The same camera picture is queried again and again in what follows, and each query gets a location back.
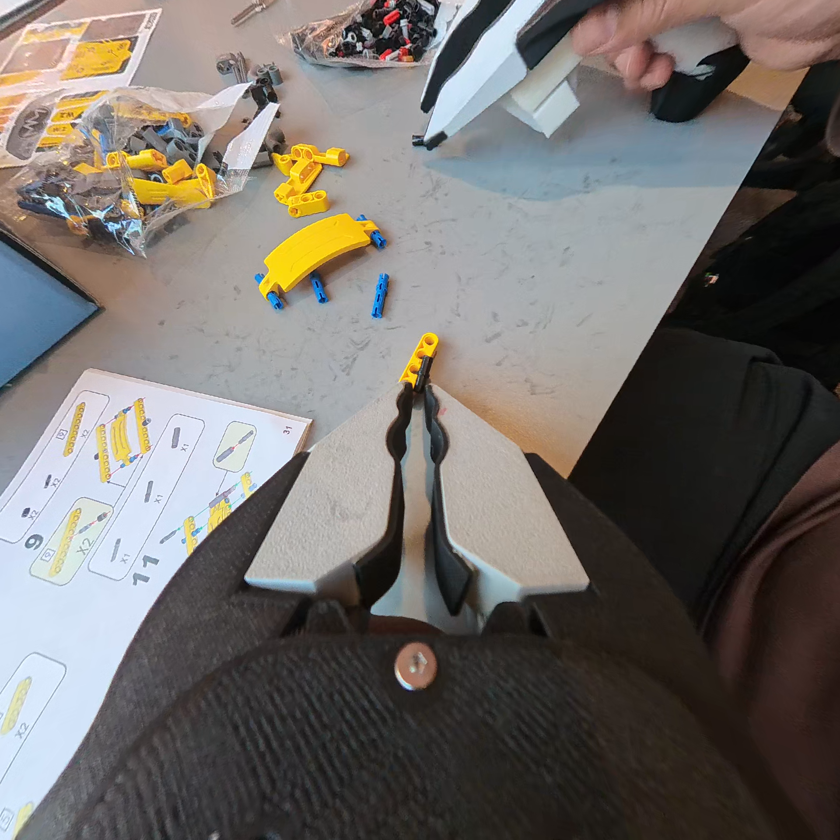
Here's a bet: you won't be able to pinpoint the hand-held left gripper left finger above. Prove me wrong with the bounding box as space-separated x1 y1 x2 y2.
244 382 416 611

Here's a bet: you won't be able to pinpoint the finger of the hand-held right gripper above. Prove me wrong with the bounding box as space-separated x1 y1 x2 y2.
424 0 547 148
419 0 491 115

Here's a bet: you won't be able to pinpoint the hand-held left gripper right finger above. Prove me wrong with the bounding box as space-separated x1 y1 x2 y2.
423 384 591 632

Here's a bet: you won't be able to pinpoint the clear bag black red parts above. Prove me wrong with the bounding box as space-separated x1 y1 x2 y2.
282 0 460 70

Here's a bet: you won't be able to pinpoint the yellow five-hole beam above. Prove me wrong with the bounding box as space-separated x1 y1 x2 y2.
399 332 439 388

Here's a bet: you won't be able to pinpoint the yellow panel brick blue pin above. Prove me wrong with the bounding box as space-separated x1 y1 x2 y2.
255 213 388 311

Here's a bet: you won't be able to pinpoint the clear bag of small pins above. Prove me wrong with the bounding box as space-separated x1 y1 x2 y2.
16 85 282 258

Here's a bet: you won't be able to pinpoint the blue cardboard kit box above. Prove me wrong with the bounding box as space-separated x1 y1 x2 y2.
0 226 105 389

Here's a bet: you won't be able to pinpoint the person's right hand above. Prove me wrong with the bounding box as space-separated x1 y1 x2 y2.
571 0 840 91

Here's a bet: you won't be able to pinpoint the person's black pants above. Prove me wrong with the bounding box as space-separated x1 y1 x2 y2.
567 328 840 631

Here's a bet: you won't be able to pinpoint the yellow curved liftarm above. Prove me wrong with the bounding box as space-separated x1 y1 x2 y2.
274 161 324 201

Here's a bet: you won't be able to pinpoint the open instruction booklet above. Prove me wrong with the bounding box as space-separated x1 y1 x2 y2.
0 369 312 834

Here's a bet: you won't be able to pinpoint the person's brown shirt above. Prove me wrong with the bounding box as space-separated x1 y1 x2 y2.
712 446 840 840

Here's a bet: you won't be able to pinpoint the black backpack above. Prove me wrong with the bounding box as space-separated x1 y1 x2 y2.
663 62 840 388

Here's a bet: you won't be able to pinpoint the sticker sheet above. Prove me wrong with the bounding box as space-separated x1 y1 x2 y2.
0 8 161 168

